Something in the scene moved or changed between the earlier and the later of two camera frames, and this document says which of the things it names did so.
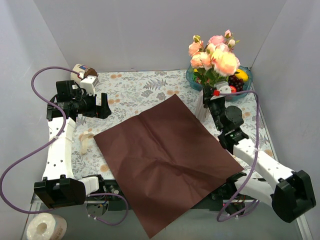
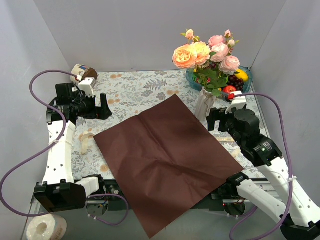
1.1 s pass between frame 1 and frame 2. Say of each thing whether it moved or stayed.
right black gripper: moved
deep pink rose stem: stayed
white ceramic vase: stayed
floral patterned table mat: stayed
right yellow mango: stayed
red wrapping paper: stayed
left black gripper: stayed
